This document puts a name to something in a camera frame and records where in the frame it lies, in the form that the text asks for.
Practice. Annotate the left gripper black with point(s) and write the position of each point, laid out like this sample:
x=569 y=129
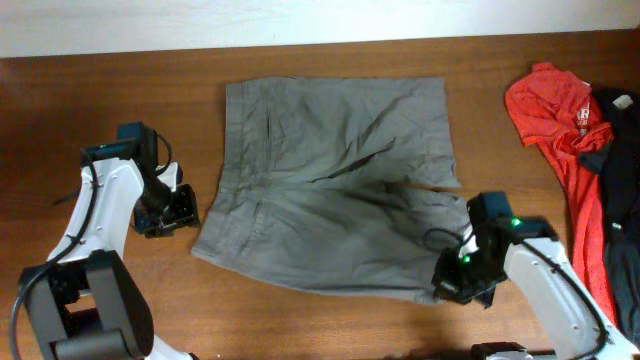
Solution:
x=188 y=211

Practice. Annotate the red shirt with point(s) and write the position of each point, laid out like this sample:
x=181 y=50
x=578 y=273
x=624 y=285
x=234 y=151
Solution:
x=556 y=111

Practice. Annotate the black garment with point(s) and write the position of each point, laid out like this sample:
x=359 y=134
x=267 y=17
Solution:
x=617 y=165

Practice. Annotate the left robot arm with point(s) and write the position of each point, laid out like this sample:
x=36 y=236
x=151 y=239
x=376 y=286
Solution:
x=82 y=303

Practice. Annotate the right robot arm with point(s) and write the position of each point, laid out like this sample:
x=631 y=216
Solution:
x=527 y=252

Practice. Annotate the grey shorts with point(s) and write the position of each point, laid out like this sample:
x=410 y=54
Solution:
x=336 y=186

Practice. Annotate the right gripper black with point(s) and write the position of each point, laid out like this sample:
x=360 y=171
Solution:
x=445 y=288

